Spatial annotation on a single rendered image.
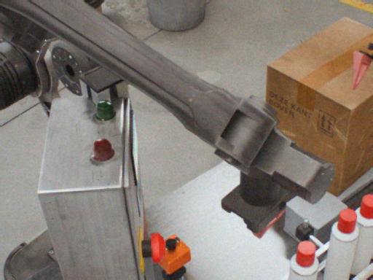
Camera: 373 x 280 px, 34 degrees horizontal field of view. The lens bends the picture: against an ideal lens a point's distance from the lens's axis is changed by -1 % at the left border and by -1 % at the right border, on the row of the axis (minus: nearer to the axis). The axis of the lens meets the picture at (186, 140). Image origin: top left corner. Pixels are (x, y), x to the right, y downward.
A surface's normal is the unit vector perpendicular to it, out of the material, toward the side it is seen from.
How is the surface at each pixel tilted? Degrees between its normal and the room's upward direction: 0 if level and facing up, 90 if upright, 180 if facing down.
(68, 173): 0
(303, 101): 90
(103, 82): 0
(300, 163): 36
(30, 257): 0
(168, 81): 60
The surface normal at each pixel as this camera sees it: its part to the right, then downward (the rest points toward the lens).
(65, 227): 0.06, 0.66
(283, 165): -0.36, -0.27
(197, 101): 0.30, 0.14
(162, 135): -0.05, -0.75
